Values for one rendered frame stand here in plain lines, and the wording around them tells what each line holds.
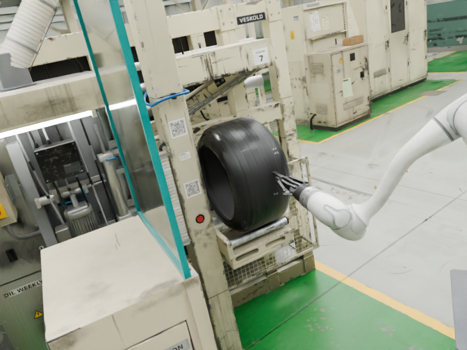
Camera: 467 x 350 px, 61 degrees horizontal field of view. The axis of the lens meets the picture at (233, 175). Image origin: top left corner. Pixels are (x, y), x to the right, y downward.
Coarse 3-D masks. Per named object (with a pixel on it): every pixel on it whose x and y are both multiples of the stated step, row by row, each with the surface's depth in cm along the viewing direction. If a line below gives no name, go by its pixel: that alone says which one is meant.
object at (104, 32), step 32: (96, 0) 96; (96, 32) 110; (96, 64) 129; (128, 64) 86; (128, 96) 99; (128, 128) 114; (128, 160) 135; (160, 160) 95; (160, 192) 102; (160, 224) 118
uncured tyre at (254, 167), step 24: (240, 120) 191; (216, 144) 180; (240, 144) 176; (264, 144) 178; (216, 168) 223; (240, 168) 172; (264, 168) 175; (288, 168) 184; (216, 192) 222; (240, 192) 174; (264, 192) 176; (240, 216) 181; (264, 216) 184
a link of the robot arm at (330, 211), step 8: (320, 192) 149; (312, 200) 147; (320, 200) 144; (328, 200) 143; (336, 200) 142; (312, 208) 146; (320, 208) 142; (328, 208) 141; (336, 208) 139; (344, 208) 139; (320, 216) 143; (328, 216) 140; (336, 216) 138; (344, 216) 139; (328, 224) 142; (336, 224) 139; (344, 224) 140
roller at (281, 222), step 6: (270, 222) 200; (276, 222) 199; (282, 222) 200; (288, 222) 202; (258, 228) 196; (264, 228) 196; (270, 228) 198; (276, 228) 199; (246, 234) 193; (252, 234) 194; (258, 234) 195; (264, 234) 197; (234, 240) 191; (240, 240) 191; (246, 240) 193; (234, 246) 190
